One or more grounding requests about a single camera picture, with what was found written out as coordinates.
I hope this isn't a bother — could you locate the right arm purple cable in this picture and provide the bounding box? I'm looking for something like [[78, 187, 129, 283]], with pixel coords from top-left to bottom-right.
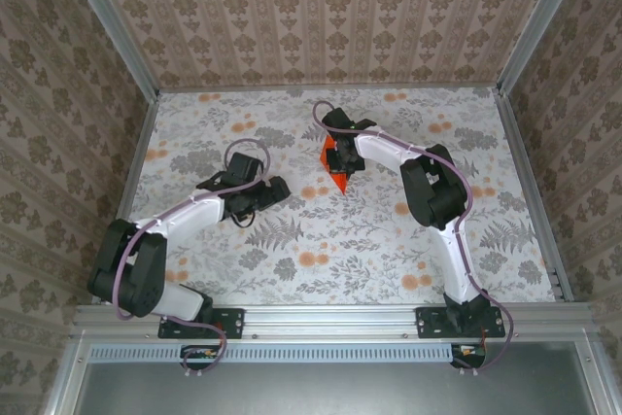
[[312, 100, 515, 377]]

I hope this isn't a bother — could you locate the floral patterned table cover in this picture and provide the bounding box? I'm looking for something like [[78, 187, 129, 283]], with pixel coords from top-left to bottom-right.
[[104, 88, 558, 307]]

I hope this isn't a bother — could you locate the grey slotted cable duct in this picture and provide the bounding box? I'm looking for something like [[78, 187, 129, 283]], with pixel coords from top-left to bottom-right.
[[89, 342, 463, 363]]

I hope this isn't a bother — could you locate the wide aluminium mounting rail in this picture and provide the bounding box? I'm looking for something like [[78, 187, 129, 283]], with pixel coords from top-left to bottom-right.
[[72, 304, 597, 338]]

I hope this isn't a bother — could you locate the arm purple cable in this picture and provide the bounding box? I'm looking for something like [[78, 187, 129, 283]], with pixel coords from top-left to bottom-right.
[[112, 138, 271, 380], [312, 100, 515, 377]]

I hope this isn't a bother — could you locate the orange cloth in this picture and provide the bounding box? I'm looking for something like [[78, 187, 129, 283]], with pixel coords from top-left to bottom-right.
[[319, 135, 352, 196]]

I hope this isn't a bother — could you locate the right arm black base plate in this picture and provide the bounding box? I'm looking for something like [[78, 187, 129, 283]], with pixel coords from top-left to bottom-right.
[[416, 306, 506, 340]]

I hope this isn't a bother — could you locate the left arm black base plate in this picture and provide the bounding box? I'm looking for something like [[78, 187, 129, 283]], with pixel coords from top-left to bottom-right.
[[157, 306, 245, 340]]

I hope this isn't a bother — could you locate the black connector board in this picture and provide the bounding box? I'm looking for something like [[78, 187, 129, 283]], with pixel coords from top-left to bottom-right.
[[450, 342, 488, 369], [180, 344, 221, 370]]

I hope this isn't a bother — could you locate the grey sheet metal panel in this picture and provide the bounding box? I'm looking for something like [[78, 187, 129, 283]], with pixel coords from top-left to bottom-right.
[[72, 361, 592, 415]]

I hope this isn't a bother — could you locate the thin aluminium table rail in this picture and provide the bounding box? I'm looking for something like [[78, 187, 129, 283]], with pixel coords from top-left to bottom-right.
[[157, 85, 501, 94]]

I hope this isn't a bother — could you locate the left gripper thin black cable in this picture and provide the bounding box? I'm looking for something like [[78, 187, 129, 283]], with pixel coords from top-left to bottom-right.
[[227, 210, 259, 229]]

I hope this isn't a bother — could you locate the aluminium frame post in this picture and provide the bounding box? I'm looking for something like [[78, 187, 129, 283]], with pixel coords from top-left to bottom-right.
[[56, 0, 161, 100], [498, 0, 592, 95]]

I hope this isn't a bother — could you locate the aluminium lower frame rail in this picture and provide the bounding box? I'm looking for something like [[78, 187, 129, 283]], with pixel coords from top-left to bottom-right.
[[42, 331, 93, 415], [575, 331, 619, 415]]

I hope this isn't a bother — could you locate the aluminium table side rail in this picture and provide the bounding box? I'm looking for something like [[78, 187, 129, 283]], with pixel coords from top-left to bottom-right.
[[91, 93, 161, 307], [493, 88, 574, 302]]

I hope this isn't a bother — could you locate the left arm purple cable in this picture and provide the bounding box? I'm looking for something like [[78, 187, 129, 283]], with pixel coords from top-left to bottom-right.
[[112, 138, 271, 380]]

